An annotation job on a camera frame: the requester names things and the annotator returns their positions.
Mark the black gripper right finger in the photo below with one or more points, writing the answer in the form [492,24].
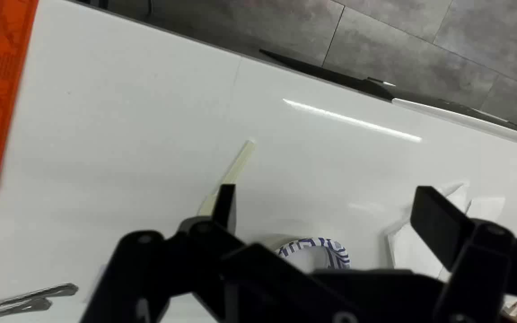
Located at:
[479,263]

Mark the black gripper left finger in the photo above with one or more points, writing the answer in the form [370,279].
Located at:
[144,270]

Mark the crumpled white paper napkin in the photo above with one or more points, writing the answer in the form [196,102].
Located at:
[404,243]

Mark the small blue card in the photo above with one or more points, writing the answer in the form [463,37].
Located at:
[43,294]

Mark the thin wooden stir stick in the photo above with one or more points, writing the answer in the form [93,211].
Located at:
[237,168]

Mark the blue patterned paper plate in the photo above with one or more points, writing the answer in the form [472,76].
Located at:
[332,252]

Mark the orange tape strip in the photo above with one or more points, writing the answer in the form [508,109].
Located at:
[0,91]

